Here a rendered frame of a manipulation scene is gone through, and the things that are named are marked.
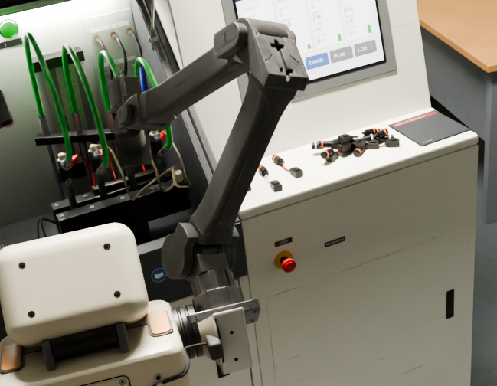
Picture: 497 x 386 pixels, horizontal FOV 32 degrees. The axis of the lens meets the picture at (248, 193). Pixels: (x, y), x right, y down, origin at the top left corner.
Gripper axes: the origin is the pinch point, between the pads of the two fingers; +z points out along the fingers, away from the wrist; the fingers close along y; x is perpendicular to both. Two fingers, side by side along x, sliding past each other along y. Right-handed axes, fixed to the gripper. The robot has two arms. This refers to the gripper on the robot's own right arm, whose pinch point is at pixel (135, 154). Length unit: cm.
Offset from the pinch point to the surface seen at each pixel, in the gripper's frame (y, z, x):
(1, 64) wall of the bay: 41, 33, 32
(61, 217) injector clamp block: -2.4, 32.7, 21.6
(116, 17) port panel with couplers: 50, 34, 1
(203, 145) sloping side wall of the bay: 8.2, 26.3, -16.0
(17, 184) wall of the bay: 15, 56, 36
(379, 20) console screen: 38, 35, -70
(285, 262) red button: -23, 35, -32
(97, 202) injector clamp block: 0.6, 35.9, 12.6
